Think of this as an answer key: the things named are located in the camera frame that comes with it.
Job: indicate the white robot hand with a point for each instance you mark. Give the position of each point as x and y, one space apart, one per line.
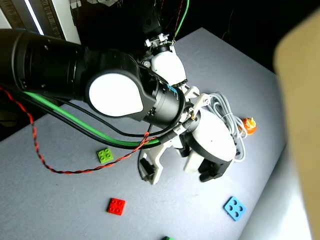
167 67
212 137

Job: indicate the orange toy fruit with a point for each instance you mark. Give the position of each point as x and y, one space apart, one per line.
248 127

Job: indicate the blue four-hole block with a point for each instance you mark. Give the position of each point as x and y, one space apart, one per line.
234 208

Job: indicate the tan blurred panel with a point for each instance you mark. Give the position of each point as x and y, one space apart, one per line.
300 100

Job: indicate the lime green toy brick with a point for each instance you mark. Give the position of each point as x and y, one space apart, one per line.
105 155

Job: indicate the green cube letter Y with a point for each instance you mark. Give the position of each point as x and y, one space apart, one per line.
168 238

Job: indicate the red toy brick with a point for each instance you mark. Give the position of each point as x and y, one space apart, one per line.
116 206

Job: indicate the white cabinet with light strip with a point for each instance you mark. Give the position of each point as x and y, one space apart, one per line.
57 15

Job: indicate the grey table cloth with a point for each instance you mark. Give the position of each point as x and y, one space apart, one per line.
62 200

